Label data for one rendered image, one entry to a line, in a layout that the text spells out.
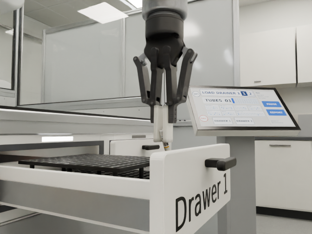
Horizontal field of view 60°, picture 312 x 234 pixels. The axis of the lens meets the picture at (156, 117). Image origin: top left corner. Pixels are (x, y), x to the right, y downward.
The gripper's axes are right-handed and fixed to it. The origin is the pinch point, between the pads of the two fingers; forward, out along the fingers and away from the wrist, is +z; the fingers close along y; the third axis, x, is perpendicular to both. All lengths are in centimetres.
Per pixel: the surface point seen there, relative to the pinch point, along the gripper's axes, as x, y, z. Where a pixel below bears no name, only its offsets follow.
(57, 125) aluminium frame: 6.3, 21.5, 0.5
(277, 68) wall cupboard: -321, 3, -79
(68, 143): 3.6, 21.1, 4.2
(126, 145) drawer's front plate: -15.6, 19.3, 5.4
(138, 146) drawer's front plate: -22.0, 19.3, 5.8
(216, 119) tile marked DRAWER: -79, 12, -4
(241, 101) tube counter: -96, 4, -14
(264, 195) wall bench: -286, 16, 73
